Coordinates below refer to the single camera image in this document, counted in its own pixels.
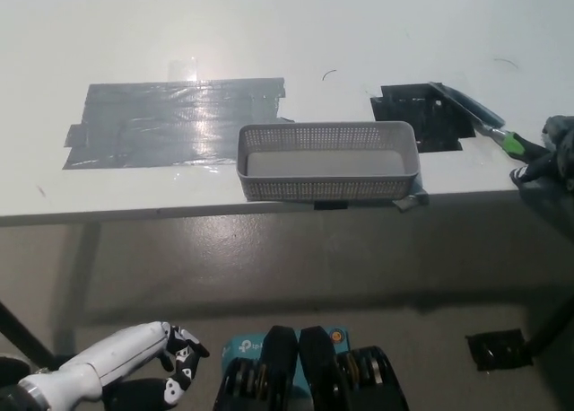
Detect black tape patch on desk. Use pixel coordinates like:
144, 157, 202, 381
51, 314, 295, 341
370, 83, 477, 154

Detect black metal frame leg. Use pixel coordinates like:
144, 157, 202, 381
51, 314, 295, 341
522, 293, 574, 358
0, 301, 55, 370

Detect black floor tape patch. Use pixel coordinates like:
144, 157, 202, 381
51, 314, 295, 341
465, 328, 535, 372

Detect small grey tape piece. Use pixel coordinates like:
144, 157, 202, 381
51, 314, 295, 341
392, 190, 431, 214

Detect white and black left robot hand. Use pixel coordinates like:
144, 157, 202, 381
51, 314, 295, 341
20, 320, 211, 407

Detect grey table leg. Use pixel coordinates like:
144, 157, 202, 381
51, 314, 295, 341
53, 224, 102, 356

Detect teal cardboard router box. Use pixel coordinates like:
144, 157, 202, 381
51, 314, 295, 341
222, 325, 350, 394

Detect black robot torso blocks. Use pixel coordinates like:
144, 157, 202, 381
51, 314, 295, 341
211, 324, 410, 411

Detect grey perforated plastic basket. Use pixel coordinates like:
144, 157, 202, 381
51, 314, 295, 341
236, 121, 422, 202

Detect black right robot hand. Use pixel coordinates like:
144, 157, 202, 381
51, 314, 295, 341
509, 114, 574, 214

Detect silver trowel green black handle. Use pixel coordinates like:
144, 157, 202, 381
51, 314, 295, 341
428, 81, 551, 163

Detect large grey duct tape patch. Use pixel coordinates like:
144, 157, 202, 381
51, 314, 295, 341
60, 74, 297, 172

